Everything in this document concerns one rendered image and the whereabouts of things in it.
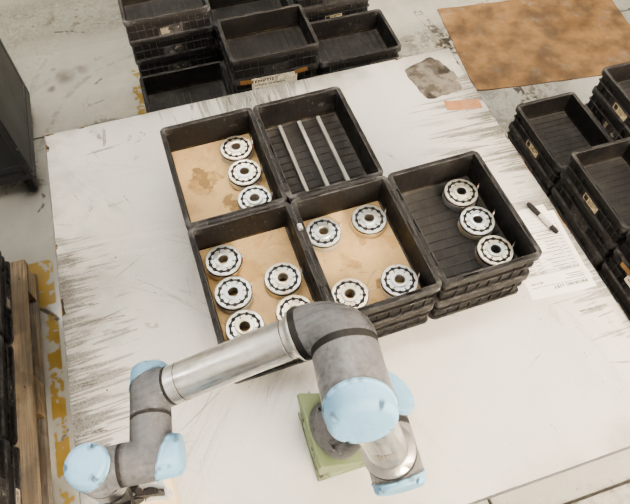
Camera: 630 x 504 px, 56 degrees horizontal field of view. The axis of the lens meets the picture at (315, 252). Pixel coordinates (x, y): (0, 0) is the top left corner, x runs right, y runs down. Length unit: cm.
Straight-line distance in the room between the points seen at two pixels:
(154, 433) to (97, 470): 11
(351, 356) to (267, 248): 84
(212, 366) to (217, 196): 87
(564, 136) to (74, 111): 250
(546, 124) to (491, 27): 109
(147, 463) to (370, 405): 41
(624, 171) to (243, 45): 175
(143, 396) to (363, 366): 43
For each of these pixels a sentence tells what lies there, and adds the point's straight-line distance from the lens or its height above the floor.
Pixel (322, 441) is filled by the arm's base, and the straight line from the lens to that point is 146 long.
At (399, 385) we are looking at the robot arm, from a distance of 140.
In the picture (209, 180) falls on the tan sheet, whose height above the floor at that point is 83.
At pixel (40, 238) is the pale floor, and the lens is 302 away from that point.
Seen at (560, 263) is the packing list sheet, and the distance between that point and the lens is 200.
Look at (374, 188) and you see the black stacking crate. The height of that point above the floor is 89.
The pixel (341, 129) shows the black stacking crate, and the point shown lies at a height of 83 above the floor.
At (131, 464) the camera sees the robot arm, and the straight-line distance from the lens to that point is 111.
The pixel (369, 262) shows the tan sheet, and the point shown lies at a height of 83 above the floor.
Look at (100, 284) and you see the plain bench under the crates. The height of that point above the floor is 70.
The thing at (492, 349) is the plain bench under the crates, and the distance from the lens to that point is 179.
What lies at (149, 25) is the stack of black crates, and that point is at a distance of 299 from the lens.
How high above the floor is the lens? 228
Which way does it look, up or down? 58 degrees down
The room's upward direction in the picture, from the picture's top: straight up
